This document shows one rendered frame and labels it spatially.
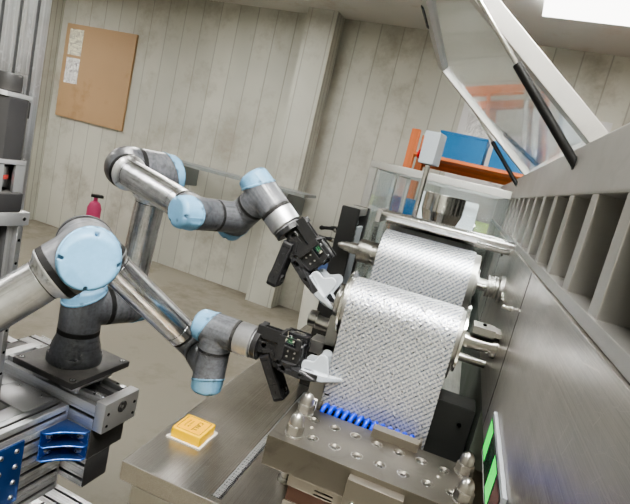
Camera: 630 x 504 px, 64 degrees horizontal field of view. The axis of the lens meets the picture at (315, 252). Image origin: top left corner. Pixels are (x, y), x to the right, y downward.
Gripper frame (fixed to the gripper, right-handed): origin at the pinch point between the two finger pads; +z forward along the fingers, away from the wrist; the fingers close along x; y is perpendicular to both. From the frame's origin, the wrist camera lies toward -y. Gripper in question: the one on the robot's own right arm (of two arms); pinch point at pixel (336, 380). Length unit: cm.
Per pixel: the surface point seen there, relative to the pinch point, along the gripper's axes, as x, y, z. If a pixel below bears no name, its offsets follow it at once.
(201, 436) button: -12.6, -16.6, -22.7
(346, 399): -0.2, -3.1, 3.3
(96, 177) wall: 407, -33, -412
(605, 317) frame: -52, 37, 31
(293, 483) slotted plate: -18.9, -13.9, 0.3
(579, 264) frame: -37, 40, 31
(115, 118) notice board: 404, 40, -395
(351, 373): -0.2, 2.9, 2.9
